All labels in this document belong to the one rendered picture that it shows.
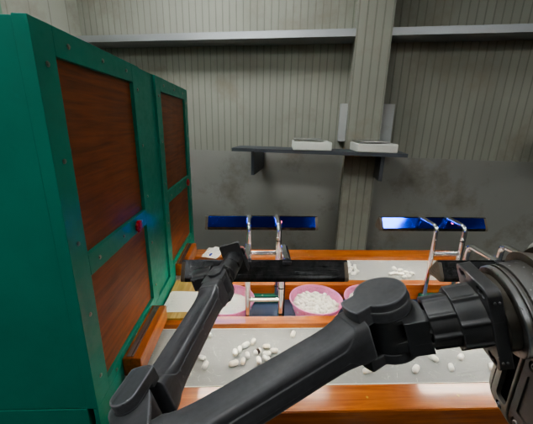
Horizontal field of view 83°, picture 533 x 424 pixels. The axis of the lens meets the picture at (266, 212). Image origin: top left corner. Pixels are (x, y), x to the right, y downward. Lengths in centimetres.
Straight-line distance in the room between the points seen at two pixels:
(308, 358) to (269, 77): 308
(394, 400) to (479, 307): 76
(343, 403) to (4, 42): 124
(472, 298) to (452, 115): 309
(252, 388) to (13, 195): 65
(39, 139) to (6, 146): 7
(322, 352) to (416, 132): 308
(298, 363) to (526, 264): 32
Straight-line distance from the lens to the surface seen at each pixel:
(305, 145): 268
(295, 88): 329
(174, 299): 157
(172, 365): 56
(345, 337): 46
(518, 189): 384
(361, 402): 116
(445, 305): 48
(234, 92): 340
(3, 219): 88
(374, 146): 272
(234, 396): 44
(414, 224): 187
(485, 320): 48
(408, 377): 133
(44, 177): 80
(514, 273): 49
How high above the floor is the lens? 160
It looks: 17 degrees down
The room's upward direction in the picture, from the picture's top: 1 degrees clockwise
